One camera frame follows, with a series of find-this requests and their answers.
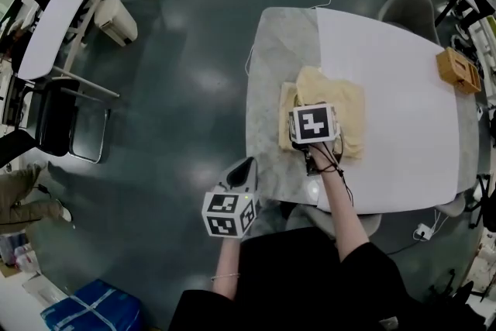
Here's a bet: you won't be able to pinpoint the white paper sheet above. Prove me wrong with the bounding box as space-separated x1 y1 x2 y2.
315 6 462 214

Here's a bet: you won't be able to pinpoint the person's left forearm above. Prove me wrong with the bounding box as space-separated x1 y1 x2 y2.
211 236 242 299

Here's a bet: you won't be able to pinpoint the white trash bin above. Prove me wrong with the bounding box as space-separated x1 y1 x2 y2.
95 0 139 47

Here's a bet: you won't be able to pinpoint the person's right forearm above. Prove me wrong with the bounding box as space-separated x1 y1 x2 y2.
309 141 370 263

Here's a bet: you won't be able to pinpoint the white oval table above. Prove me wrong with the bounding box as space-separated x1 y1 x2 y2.
17 0 158 98

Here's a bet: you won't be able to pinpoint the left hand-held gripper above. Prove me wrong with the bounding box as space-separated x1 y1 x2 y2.
201 157 262 239

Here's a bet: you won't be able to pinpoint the blue wrapped package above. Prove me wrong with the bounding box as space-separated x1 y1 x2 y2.
40 278 144 331

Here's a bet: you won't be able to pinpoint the wicker basket box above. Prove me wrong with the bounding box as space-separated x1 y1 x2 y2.
436 46 483 95

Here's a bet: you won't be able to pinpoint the black office chair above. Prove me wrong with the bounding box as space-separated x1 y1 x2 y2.
467 173 496 233

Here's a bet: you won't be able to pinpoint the person's black top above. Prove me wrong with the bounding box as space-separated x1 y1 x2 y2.
168 226 487 331

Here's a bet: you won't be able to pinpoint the beige trousers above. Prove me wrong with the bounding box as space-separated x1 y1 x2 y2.
277 65 367 162

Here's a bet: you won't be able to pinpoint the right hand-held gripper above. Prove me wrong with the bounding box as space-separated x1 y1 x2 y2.
288 102 342 177

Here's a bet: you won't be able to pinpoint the black wrist hair tie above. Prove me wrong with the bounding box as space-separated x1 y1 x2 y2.
315 162 344 175

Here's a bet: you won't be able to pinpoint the black metal-frame chair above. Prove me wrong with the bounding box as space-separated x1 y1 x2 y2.
34 78 112 164

